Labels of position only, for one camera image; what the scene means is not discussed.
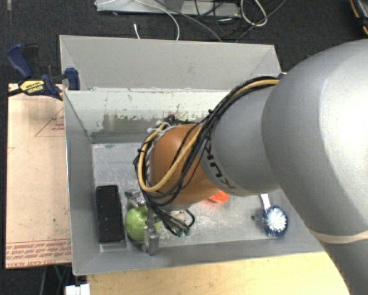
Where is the grey metal bin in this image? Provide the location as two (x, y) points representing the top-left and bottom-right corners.
(59, 34), (325, 277)

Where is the small orange object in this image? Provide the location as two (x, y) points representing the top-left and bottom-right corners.
(207, 190), (230, 204)

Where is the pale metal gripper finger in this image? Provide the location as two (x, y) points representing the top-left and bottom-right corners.
(124, 189), (147, 209)
(142, 219), (161, 256)

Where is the green apple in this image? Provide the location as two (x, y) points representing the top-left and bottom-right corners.
(124, 205), (163, 243)

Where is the brown cardboard board red print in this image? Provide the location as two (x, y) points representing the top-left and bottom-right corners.
(4, 83), (73, 270)

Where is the dark green flat block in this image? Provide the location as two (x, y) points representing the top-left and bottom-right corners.
(95, 184), (126, 243)

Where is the blue and white brush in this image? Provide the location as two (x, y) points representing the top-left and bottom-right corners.
(259, 194), (289, 238)

